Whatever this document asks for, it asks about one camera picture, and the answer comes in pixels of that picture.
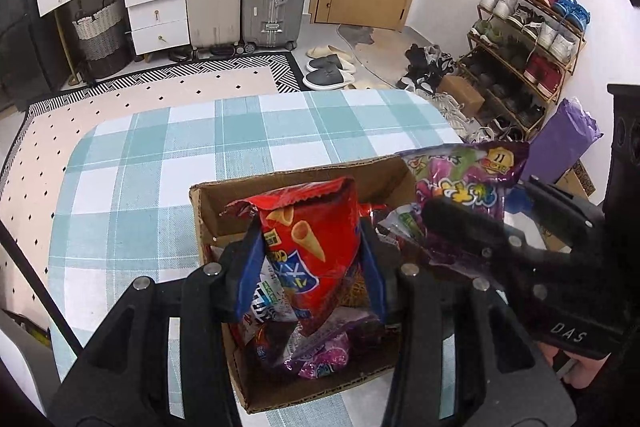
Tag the red cone snack packet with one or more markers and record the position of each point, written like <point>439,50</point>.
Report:
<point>310,247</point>

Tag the wooden shoe rack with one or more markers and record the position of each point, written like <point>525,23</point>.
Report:
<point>580,49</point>

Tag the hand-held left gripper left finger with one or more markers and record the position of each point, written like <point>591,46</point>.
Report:
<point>247,277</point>

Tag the white marble side table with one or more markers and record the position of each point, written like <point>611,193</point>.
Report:
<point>20,357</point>

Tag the beige slipper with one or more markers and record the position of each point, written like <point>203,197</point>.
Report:
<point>327,52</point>
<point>370,85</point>

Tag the purple snack packet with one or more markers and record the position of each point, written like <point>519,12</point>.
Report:
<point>450,177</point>
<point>330,347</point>

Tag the shoe rack with shoes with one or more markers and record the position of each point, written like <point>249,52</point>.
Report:
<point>540,32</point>

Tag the pile of loose shoes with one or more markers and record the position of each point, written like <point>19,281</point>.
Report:
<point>430,67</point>

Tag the dark grey slipper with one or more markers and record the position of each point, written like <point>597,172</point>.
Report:
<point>325,80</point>
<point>330,64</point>

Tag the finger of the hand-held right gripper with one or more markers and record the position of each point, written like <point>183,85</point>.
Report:
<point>465,222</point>
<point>565,212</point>

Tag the printed brown cardboard box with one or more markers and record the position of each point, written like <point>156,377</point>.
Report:
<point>580,184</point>

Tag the small plain cardboard box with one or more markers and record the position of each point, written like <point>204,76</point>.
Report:
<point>460,94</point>

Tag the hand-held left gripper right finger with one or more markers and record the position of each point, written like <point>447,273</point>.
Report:
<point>375,277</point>

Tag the grey door mat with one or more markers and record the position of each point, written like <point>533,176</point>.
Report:
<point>356,34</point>

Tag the person's right hand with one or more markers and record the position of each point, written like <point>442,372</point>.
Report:
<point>575,369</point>

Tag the grey white woven basket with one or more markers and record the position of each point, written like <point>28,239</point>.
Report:
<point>100,32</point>

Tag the cream dotted rug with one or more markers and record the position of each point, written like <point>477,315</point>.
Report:
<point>100,107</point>

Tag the purple bag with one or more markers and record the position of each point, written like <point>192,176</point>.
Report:
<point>555,142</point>

